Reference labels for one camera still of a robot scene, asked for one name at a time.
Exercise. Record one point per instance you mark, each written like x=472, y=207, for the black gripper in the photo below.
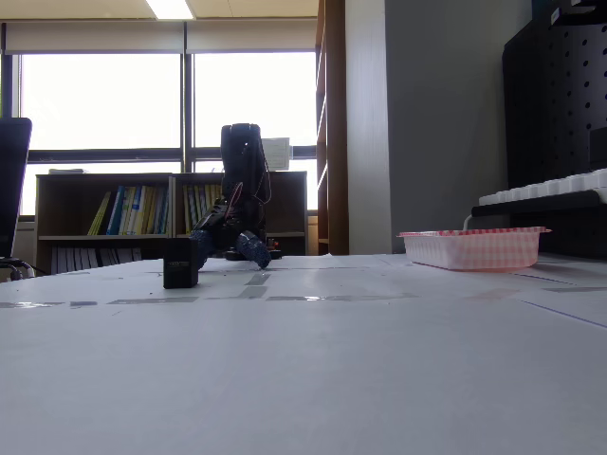
x=222, y=225

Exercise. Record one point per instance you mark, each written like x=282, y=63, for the small black box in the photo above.
x=181, y=265

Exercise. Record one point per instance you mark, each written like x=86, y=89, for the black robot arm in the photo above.
x=242, y=156

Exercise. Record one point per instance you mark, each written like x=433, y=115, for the pink checkered tray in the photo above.
x=474, y=249

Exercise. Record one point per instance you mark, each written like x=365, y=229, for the short grey tape strip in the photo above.
x=257, y=279

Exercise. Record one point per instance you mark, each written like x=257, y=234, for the brown bookshelf with upright books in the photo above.
x=289, y=208

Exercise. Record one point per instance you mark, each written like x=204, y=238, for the white paper sign card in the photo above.
x=277, y=154

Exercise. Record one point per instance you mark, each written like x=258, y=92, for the long grey tape strip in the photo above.
x=332, y=298

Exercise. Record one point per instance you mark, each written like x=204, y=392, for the blue book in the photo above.
x=115, y=211

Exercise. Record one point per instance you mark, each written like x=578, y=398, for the leaning yellow book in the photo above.
x=99, y=215

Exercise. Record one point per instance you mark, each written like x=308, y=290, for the tall brown wooden shelf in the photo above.
x=336, y=142

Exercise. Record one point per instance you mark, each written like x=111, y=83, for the brown bookshelf with leaning books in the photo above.
x=71, y=213

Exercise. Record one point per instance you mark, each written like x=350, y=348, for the stack of papers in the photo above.
x=68, y=171

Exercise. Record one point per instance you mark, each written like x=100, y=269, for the metal monitor stand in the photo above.
x=19, y=267

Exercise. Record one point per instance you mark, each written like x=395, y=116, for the beige roller blind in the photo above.
x=251, y=37
x=95, y=37

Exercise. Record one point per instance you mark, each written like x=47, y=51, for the dark monitor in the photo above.
x=13, y=185

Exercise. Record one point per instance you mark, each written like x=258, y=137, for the ceiling light panel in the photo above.
x=170, y=8

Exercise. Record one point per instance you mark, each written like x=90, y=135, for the white keyboard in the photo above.
x=545, y=188

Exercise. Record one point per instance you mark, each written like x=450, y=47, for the black keyboard stand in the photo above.
x=559, y=223

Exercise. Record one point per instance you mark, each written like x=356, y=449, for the black pegboard panel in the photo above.
x=550, y=104

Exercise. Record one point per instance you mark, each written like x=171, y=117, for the black box with label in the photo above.
x=578, y=12

